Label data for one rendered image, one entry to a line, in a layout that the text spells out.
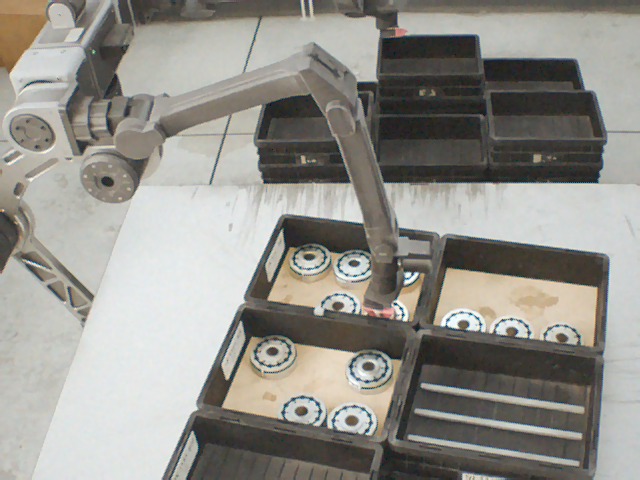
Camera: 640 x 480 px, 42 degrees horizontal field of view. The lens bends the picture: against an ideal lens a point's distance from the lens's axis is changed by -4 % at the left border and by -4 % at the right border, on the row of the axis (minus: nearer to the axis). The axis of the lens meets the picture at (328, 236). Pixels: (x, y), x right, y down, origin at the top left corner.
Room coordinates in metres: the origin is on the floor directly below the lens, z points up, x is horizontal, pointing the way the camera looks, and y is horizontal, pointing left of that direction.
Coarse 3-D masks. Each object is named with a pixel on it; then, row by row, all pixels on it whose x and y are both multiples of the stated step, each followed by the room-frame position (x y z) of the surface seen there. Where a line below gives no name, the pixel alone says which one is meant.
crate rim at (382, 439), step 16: (240, 304) 1.30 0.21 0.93; (256, 304) 1.30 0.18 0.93; (336, 320) 1.22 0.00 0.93; (352, 320) 1.22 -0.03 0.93; (224, 352) 1.17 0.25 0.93; (400, 368) 1.07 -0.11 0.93; (208, 384) 1.09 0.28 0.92; (400, 384) 1.03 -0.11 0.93; (240, 416) 1.00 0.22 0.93; (256, 416) 0.99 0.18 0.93; (320, 432) 0.94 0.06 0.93; (336, 432) 0.93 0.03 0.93; (352, 432) 0.93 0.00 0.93; (384, 432) 0.92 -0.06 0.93
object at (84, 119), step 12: (72, 84) 1.36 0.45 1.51; (72, 96) 1.33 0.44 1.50; (84, 96) 1.34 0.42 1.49; (60, 108) 1.29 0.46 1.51; (72, 108) 1.31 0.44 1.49; (84, 108) 1.31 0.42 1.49; (96, 108) 1.31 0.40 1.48; (72, 120) 1.30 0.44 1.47; (84, 120) 1.29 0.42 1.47; (96, 120) 1.30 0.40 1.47; (72, 132) 1.29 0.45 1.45; (84, 132) 1.29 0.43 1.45; (96, 132) 1.29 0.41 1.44; (108, 132) 1.29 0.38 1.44; (72, 144) 1.29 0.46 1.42; (84, 144) 1.32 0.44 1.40
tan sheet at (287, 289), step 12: (288, 252) 1.55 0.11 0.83; (288, 264) 1.51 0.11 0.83; (288, 276) 1.47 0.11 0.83; (420, 276) 1.42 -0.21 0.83; (276, 288) 1.43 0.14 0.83; (288, 288) 1.43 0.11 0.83; (300, 288) 1.43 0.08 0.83; (312, 288) 1.42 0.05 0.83; (324, 288) 1.42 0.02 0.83; (336, 288) 1.41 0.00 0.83; (360, 288) 1.40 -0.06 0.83; (420, 288) 1.38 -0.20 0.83; (276, 300) 1.39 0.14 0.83; (288, 300) 1.39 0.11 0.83; (300, 300) 1.39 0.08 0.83; (312, 300) 1.38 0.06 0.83; (360, 300) 1.36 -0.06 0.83; (408, 300) 1.35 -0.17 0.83
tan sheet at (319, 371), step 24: (312, 360) 1.20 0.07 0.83; (336, 360) 1.19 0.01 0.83; (240, 384) 1.15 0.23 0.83; (264, 384) 1.15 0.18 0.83; (288, 384) 1.14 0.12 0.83; (312, 384) 1.13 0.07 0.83; (336, 384) 1.13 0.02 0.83; (240, 408) 1.09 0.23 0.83; (264, 408) 1.08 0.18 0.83; (384, 408) 1.05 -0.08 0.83
